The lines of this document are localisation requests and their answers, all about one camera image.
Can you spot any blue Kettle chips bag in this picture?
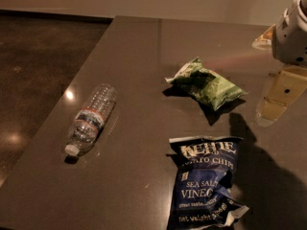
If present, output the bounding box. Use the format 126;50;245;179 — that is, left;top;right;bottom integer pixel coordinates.
167;136;248;230

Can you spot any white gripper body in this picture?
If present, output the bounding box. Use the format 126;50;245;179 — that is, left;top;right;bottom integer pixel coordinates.
272;0;307;65

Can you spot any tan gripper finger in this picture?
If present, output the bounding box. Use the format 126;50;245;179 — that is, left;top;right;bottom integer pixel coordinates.
252;24;275;50
256;65;307;127

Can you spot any clear plastic water bottle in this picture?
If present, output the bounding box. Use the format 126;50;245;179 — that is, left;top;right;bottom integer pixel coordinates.
64;83;117;157

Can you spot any green chip bag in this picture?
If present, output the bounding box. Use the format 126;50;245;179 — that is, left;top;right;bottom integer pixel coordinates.
165;57;247;111

